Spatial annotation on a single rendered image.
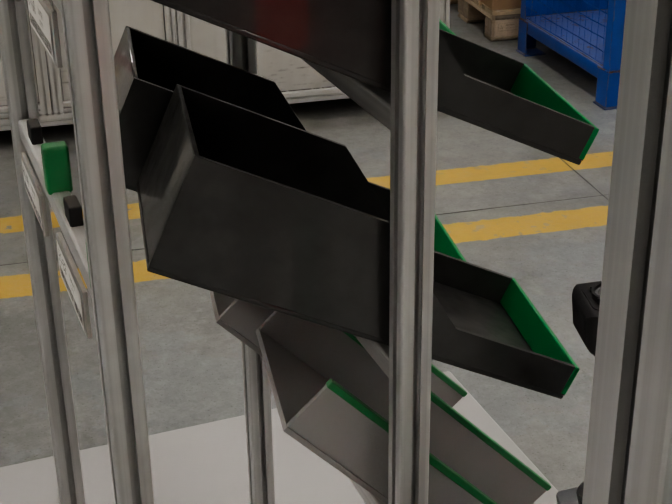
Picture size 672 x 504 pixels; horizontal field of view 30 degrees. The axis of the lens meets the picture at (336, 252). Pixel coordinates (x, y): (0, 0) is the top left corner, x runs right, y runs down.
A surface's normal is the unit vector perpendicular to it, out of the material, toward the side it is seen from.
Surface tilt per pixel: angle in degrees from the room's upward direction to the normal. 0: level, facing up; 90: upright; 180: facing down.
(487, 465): 90
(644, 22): 90
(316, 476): 0
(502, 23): 90
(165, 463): 0
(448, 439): 90
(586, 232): 0
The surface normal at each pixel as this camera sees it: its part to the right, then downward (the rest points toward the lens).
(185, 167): -0.90, -0.29
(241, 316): 0.19, 0.42
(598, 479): -0.93, 0.16
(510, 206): -0.01, -0.90
